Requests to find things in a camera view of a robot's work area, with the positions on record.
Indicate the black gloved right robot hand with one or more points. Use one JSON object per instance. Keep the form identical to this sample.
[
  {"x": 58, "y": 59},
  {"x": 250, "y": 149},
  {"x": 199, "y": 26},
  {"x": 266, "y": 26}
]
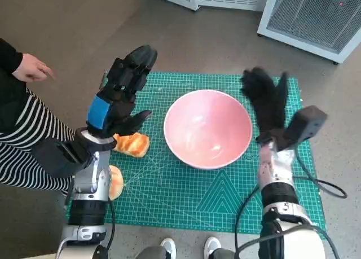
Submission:
[{"x": 268, "y": 106}]

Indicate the person's hand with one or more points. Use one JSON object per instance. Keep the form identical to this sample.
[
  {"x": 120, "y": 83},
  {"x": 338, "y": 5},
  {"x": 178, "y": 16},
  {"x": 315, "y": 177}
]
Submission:
[{"x": 32, "y": 70}]

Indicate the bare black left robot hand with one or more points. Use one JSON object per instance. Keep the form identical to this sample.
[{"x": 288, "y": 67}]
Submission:
[{"x": 121, "y": 87}]

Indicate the braided orange toy bread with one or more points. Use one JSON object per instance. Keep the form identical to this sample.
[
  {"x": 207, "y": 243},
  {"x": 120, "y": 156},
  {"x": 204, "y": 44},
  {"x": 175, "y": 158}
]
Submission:
[{"x": 132, "y": 144}]

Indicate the pink bowl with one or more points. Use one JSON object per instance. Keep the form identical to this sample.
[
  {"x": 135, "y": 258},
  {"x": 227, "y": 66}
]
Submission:
[{"x": 208, "y": 129}]

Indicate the round toy bread bun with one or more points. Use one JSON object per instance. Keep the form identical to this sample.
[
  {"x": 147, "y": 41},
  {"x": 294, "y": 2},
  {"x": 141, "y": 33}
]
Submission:
[{"x": 116, "y": 182}]

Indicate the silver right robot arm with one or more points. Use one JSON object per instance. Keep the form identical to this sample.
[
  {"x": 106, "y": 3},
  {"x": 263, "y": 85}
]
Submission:
[{"x": 279, "y": 199}]

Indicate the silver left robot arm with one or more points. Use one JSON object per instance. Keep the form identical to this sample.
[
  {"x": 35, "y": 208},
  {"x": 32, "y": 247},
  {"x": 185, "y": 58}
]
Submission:
[{"x": 87, "y": 191}]

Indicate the person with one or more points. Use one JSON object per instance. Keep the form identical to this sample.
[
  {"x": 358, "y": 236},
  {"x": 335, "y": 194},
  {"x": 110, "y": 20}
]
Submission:
[{"x": 28, "y": 135}]

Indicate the white cabinet with mesh panel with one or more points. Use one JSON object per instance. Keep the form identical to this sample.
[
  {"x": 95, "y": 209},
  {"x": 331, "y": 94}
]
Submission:
[{"x": 310, "y": 19}]

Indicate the green cutting mat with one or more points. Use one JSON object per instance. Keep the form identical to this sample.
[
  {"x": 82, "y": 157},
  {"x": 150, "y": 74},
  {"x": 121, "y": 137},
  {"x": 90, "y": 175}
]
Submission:
[{"x": 169, "y": 191}]

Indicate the white shoe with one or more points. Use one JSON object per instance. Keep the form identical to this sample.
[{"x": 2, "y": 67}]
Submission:
[
  {"x": 168, "y": 247},
  {"x": 212, "y": 246}
]

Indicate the dark grey leg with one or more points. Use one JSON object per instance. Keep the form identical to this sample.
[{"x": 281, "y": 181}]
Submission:
[
  {"x": 150, "y": 253},
  {"x": 224, "y": 254}
]

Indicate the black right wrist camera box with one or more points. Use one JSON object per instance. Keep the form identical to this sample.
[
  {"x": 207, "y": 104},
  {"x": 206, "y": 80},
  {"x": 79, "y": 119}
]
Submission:
[{"x": 306, "y": 123}]

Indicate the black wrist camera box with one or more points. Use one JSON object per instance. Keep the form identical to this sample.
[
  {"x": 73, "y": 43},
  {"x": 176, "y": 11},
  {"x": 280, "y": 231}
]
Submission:
[
  {"x": 53, "y": 160},
  {"x": 306, "y": 123}
]

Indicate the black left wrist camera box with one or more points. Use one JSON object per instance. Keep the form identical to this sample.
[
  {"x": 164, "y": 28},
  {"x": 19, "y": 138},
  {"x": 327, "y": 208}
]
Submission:
[{"x": 53, "y": 160}]

